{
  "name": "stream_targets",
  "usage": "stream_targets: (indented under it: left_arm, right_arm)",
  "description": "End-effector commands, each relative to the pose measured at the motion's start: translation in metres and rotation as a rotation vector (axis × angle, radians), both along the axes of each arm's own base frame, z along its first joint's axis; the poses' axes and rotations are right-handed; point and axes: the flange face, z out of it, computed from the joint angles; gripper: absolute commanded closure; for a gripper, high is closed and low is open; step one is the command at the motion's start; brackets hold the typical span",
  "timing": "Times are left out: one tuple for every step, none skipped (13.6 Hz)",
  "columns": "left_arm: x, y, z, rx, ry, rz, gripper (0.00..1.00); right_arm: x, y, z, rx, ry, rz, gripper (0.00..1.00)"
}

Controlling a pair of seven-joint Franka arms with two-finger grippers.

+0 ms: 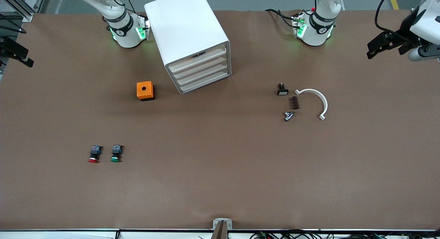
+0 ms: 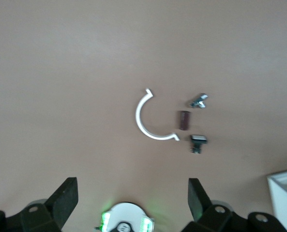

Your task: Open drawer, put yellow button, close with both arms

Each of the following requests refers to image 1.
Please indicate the grey metal bracket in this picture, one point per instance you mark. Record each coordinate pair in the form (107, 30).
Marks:
(222, 223)

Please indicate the small metal fitting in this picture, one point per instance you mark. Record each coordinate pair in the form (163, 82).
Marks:
(288, 116)

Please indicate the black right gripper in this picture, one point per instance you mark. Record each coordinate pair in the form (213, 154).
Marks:
(8, 46)

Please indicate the white drawer cabinet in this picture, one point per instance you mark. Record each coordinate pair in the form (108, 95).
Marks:
(185, 22)

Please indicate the orange button box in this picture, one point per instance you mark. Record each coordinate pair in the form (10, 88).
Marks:
(144, 89)

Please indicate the black white rectangular push button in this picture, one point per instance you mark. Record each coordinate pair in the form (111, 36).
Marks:
(282, 90)

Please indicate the brown table mat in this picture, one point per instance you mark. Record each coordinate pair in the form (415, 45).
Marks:
(220, 170)

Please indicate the red push button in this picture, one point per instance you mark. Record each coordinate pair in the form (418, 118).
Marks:
(95, 153)

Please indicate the white plastic drawer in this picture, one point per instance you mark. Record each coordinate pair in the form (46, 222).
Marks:
(206, 64)
(206, 79)
(206, 56)
(206, 72)

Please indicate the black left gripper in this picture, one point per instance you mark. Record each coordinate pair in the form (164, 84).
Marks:
(404, 31)

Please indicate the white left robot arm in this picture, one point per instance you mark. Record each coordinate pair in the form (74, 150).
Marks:
(318, 33)

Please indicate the brown rectangular block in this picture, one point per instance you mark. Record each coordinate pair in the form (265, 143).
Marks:
(294, 102)

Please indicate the white semicircular pipe clamp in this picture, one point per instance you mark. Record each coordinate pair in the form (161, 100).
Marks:
(321, 98)

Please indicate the green push button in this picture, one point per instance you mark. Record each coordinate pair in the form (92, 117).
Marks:
(117, 152)

